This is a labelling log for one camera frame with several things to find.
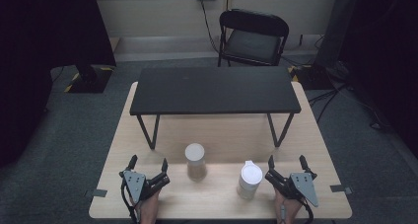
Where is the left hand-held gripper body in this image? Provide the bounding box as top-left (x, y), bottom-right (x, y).
top-left (118, 169), bottom-right (172, 205)

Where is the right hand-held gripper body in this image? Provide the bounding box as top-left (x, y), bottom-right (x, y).
top-left (264, 171), bottom-right (320, 208)

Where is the glass jar with spouted white lid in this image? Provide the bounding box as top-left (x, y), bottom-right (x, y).
top-left (236, 160), bottom-right (264, 200)

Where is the glass jar with round white lid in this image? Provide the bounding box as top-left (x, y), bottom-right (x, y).
top-left (183, 142), bottom-right (208, 183)

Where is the black desktop shelf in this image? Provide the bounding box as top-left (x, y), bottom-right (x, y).
top-left (129, 65), bottom-right (303, 151)

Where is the person's left hand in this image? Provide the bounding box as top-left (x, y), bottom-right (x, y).
top-left (131, 188), bottom-right (163, 224)

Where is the person's right hand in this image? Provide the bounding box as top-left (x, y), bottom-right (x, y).
top-left (273, 187), bottom-right (304, 224)

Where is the grey tape strip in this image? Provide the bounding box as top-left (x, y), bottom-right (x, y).
top-left (329, 183), bottom-right (354, 195)
top-left (84, 187), bottom-right (108, 199)

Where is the black stand base with yellow stripes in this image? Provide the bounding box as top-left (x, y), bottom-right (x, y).
top-left (288, 63), bottom-right (335, 91)
top-left (63, 63), bottom-right (115, 95)

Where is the black folding chair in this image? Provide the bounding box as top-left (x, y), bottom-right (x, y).
top-left (217, 8), bottom-right (291, 68)

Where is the black curtain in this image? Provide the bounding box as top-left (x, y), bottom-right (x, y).
top-left (338, 0), bottom-right (418, 160)
top-left (0, 0), bottom-right (117, 169)

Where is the grey panel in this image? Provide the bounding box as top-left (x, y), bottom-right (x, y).
top-left (313, 0), bottom-right (360, 71)

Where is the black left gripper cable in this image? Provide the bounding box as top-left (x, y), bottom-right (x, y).
top-left (119, 179), bottom-right (138, 224)

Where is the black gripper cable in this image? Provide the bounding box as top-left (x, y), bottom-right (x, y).
top-left (119, 179), bottom-right (138, 224)
top-left (299, 197), bottom-right (315, 224)

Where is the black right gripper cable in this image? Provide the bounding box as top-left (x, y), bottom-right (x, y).
top-left (299, 197), bottom-right (315, 224)

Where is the black floor cable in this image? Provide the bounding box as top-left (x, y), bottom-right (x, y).
top-left (308, 81), bottom-right (350, 123)

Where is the black power cable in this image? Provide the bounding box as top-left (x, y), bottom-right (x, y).
top-left (197, 0), bottom-right (221, 54)

